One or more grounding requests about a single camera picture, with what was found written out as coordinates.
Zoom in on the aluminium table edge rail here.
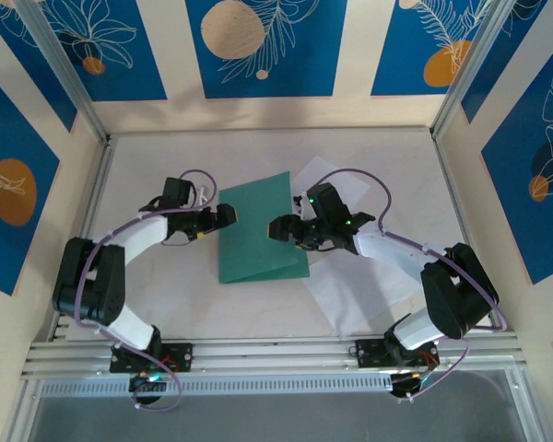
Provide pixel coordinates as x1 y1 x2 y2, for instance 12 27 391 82
20 334 522 382

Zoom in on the aluminium frame post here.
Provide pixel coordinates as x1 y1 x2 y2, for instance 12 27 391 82
430 0 550 139
16 0 112 145

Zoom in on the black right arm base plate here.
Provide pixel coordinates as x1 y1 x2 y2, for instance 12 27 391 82
355 338 441 369

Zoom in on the black connector board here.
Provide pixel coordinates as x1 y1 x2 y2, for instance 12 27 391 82
127 371 170 406
389 370 432 404

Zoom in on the grey slotted cable duct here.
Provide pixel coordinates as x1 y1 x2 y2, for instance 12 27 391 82
39 376 394 398

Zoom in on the aluminium side rail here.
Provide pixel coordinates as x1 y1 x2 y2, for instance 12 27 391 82
50 137 116 342

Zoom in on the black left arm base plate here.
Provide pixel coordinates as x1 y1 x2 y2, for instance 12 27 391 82
109 343 194 374

